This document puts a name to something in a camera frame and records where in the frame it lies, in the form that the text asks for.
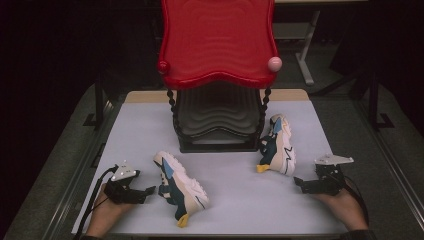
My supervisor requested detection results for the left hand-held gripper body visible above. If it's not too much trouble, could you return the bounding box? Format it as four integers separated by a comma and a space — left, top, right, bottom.
103, 160, 148, 205

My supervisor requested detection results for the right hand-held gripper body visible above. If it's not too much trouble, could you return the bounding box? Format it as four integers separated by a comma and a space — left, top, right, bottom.
314, 153, 355, 197

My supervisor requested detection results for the white navy beige sneaker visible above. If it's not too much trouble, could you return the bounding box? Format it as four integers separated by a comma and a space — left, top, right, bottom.
256, 113, 297, 177
153, 150, 211, 229

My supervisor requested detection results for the red and black shoe rack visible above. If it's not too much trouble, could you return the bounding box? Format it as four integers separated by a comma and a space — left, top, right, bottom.
157, 0, 283, 154

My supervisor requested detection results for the person's left hand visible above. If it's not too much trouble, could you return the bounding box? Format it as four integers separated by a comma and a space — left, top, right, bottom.
94, 182, 135, 223

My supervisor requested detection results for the person's right hand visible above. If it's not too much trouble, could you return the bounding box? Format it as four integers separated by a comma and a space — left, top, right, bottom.
312, 188, 368, 225

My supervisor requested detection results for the white table sheet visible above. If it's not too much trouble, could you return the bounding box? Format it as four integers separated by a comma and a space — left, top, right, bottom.
71, 100, 349, 235

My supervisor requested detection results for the black metal stand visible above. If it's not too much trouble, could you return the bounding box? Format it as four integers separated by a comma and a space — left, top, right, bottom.
82, 73, 108, 130
367, 71, 396, 132

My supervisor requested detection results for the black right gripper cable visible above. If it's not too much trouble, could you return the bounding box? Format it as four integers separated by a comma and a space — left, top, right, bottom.
341, 174, 371, 228

